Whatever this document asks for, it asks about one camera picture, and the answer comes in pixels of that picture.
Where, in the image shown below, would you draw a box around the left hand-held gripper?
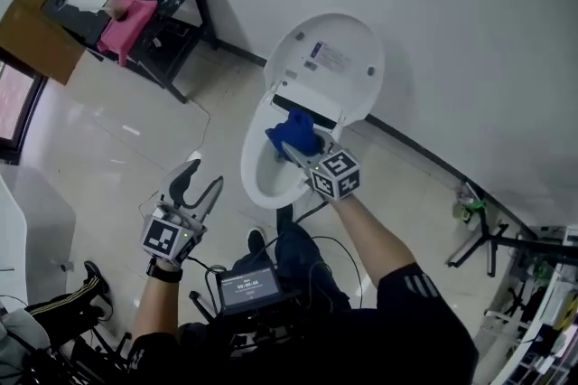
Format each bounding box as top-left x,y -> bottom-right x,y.
140,158 -> 225,268

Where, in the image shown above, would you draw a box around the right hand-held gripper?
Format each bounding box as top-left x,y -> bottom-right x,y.
281,130 -> 363,202

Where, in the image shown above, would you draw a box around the blue cloth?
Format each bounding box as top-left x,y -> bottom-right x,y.
265,108 -> 323,162

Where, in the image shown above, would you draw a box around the white toilet seat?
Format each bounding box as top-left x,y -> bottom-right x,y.
239,89 -> 350,211

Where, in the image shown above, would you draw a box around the person's left forearm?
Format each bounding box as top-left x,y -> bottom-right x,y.
130,269 -> 182,340

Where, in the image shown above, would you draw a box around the person's right forearm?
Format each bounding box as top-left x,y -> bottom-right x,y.
331,193 -> 417,287

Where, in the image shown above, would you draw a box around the white toilet lid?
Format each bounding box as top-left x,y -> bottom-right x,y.
262,12 -> 387,127

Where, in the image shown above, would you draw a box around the pink cloth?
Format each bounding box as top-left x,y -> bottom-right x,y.
96,0 -> 159,68

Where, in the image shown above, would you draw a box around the person's black shoe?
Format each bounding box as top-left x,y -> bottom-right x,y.
246,226 -> 268,258

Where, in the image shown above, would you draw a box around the black wrist watch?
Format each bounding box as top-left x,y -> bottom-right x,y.
144,258 -> 184,284

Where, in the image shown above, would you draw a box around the person's dark trouser legs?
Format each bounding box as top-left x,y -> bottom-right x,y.
228,206 -> 354,313

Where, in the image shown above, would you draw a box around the black screen device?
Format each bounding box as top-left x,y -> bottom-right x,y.
215,266 -> 284,316

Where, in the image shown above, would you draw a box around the white rounded cabinet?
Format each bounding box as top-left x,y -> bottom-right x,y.
0,164 -> 77,313

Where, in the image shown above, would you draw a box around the green and white bottle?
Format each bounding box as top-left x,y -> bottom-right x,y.
452,187 -> 489,232

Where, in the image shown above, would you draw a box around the person's black shirt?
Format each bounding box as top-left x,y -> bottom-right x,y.
125,261 -> 480,385

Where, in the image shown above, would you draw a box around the dark framed window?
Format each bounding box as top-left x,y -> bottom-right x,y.
0,47 -> 50,164

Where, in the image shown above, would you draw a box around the black tripod stand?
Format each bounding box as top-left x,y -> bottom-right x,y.
445,192 -> 578,281

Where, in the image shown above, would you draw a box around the brown cardboard box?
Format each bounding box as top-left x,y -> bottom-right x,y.
0,0 -> 88,87

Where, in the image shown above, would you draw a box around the cluttered white shelf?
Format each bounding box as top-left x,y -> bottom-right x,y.
483,223 -> 578,385

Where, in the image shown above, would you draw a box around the black cable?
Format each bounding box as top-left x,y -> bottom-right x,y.
259,198 -> 365,312

